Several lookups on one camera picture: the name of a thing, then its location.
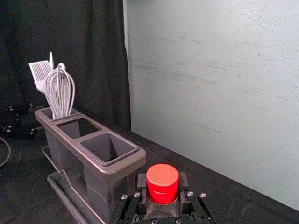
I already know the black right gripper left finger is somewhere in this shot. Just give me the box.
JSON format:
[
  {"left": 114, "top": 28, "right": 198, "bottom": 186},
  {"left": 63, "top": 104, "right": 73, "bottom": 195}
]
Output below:
[{"left": 115, "top": 173, "right": 148, "bottom": 224}]

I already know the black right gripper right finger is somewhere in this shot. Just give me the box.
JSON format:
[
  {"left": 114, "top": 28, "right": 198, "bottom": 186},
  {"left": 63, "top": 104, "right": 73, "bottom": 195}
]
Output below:
[{"left": 178, "top": 173, "right": 217, "bottom": 224}]

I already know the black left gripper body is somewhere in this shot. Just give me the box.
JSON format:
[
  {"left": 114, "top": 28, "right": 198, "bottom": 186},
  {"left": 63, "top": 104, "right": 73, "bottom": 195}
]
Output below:
[{"left": 0, "top": 102, "right": 45, "bottom": 140}]

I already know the red capped bottle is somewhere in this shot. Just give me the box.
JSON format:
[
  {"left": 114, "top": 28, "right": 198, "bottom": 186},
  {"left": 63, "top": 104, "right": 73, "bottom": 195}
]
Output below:
[{"left": 146, "top": 163, "right": 180, "bottom": 210}]

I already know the black table cloth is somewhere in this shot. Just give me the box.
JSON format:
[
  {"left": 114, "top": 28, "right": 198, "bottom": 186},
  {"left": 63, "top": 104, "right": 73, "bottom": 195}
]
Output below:
[{"left": 0, "top": 127, "right": 299, "bottom": 224}]

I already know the pale grey whisk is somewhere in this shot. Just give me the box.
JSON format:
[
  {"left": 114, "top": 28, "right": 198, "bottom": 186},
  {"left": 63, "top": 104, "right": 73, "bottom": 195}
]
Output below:
[{"left": 44, "top": 63, "right": 76, "bottom": 119}]

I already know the pale grey slotted spatula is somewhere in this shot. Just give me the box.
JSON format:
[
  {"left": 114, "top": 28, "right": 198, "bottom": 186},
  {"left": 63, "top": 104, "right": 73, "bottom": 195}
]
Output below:
[{"left": 28, "top": 61, "right": 53, "bottom": 94}]

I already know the grey three-compartment utensil holder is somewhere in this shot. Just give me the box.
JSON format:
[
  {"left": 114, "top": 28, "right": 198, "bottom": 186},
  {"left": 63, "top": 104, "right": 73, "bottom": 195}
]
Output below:
[{"left": 34, "top": 107, "right": 147, "bottom": 223}]

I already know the black curtain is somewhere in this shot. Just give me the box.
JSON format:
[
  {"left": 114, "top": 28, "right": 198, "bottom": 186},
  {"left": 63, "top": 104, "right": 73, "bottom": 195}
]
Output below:
[{"left": 0, "top": 0, "right": 132, "bottom": 132}]

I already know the thin grey cable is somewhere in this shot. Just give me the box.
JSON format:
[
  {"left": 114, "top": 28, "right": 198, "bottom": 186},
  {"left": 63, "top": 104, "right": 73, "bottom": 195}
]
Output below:
[{"left": 0, "top": 136, "right": 12, "bottom": 168}]

